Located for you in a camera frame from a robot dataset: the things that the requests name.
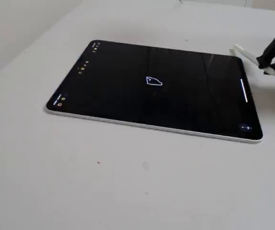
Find white apple pencil stylus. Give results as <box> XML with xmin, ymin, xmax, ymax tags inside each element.
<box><xmin>228</xmin><ymin>43</ymin><xmax>275</xmax><ymax>77</ymax></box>

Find black screen silver ipad tablet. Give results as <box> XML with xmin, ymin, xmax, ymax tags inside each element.
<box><xmin>45</xmin><ymin>39</ymin><xmax>264</xmax><ymax>145</ymax></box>

